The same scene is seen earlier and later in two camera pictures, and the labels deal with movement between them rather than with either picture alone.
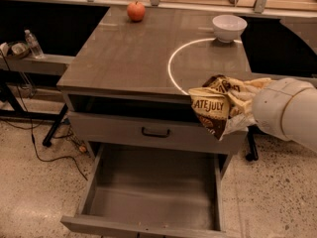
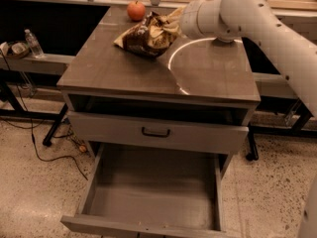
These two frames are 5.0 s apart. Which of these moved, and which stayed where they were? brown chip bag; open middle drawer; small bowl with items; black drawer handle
Moved: brown chip bag
Stayed: open middle drawer; black drawer handle; small bowl with items
